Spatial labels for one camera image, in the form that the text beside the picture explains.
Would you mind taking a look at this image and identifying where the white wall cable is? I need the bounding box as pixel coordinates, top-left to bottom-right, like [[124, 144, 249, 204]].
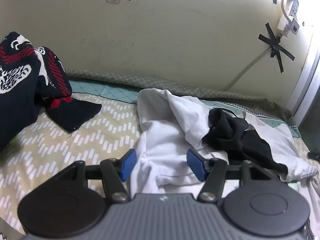
[[221, 0, 288, 92]]

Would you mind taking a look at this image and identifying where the white door frame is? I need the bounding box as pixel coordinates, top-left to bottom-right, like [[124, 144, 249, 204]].
[[286, 43, 319, 126]]

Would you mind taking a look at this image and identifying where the teal grid mattress cover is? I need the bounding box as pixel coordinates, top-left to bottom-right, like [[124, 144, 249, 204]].
[[66, 69, 301, 138]]

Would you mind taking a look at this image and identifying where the black red patterned sweater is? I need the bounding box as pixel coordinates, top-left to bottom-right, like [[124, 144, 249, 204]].
[[0, 31, 102, 150]]

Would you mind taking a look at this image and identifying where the black garment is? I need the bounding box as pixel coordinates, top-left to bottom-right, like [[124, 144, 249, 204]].
[[202, 108, 288, 176]]

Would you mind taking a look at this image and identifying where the white t-shirt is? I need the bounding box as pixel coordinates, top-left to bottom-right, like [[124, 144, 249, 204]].
[[130, 88, 319, 235]]

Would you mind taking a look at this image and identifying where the beige zigzag bed sheet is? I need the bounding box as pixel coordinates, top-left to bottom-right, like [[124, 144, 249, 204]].
[[0, 92, 320, 240]]

